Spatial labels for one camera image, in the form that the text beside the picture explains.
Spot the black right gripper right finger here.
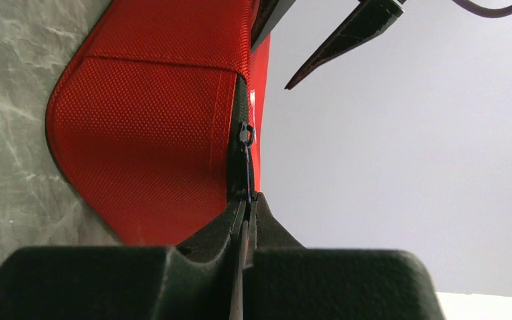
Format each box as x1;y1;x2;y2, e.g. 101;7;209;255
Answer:
243;193;444;319

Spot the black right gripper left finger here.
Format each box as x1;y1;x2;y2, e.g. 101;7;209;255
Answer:
0;196;246;319

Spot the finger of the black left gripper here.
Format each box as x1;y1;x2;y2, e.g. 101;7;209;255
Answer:
285;0;404;90

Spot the red medicine kit case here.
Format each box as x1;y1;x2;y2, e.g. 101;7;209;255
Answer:
45;1;279;245

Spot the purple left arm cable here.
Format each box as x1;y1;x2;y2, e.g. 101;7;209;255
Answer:
452;0;512;19

